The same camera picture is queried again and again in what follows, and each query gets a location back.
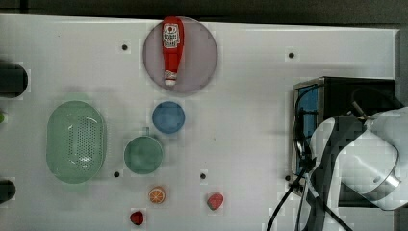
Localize red ketchup bottle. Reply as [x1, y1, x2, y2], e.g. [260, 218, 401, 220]
[162, 16, 185, 86]

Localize red strawberry toy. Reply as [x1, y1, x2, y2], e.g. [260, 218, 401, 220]
[207, 192, 224, 211]

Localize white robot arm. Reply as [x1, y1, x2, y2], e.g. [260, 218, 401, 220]
[300, 108, 407, 231]

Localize black cylinder on table edge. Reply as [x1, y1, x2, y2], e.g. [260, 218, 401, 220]
[0, 62, 28, 98]

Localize blue bowl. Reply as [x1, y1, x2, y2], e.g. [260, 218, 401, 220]
[152, 101, 186, 134]

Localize round grey plate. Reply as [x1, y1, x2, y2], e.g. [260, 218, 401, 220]
[142, 16, 217, 94]

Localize green cup with handle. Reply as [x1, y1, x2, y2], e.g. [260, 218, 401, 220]
[123, 127, 164, 175]

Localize orange slice toy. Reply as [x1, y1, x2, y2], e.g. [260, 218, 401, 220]
[148, 186, 166, 204]

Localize green perforated basket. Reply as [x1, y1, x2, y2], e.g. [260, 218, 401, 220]
[46, 101, 107, 184]

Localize small dark red fruit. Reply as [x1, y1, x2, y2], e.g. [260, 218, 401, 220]
[130, 211, 144, 225]

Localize black toaster oven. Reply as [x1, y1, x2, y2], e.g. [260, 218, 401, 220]
[293, 76, 401, 207]

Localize black object at lower left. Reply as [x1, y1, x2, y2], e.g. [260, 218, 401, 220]
[0, 180, 16, 203]

